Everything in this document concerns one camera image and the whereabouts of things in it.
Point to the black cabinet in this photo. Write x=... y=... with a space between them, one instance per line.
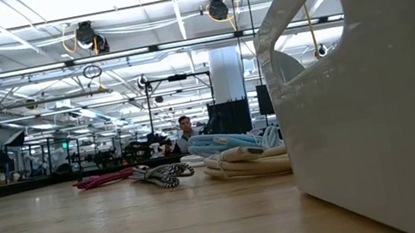
x=229 y=119

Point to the person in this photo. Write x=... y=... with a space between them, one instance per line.
x=186 y=141

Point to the white building column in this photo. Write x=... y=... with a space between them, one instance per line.
x=226 y=74

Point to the small black ceiling reel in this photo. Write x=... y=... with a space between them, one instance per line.
x=321 y=51

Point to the white plastic bin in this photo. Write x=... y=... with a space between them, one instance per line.
x=384 y=124

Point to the black tall station frame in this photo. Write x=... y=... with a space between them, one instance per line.
x=177 y=77

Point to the black wall monitor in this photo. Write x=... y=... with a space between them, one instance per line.
x=265 y=100

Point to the black table frame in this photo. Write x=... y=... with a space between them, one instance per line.
x=11 y=190

